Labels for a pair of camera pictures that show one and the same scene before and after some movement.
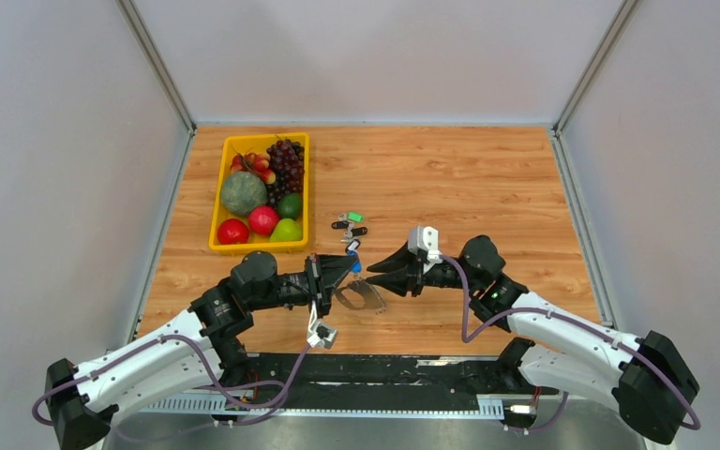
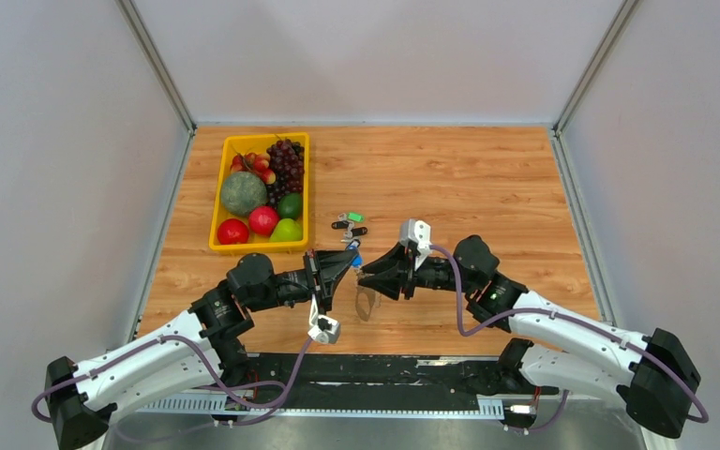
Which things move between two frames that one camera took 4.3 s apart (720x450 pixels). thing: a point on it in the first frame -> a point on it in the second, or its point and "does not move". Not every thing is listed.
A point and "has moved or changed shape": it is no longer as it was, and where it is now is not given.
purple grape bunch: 287,161 does not move
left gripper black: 323,273 does not move
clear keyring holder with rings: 372,299 has moved or changed shape
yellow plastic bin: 256,143 does not move
